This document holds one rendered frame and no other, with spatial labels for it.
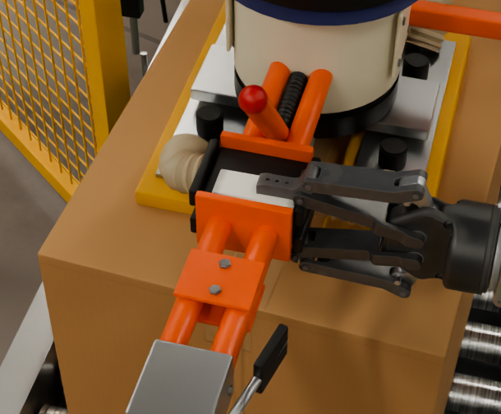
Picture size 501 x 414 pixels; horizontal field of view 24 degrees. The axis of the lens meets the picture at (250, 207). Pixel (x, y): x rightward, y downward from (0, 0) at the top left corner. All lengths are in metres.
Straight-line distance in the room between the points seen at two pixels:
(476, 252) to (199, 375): 0.24
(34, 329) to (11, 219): 0.99
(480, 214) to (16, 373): 0.75
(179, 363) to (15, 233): 1.65
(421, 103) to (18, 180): 1.51
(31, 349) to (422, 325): 0.62
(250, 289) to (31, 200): 1.68
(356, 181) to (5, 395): 0.70
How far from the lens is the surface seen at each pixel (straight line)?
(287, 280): 1.13
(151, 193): 1.18
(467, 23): 1.22
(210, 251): 0.96
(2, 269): 2.46
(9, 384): 1.53
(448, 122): 1.27
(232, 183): 1.00
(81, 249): 1.16
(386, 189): 0.95
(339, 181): 0.96
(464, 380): 1.59
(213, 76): 1.26
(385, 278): 1.03
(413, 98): 1.25
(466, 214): 0.97
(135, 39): 1.87
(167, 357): 0.89
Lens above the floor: 1.82
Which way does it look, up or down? 46 degrees down
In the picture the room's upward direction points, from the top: straight up
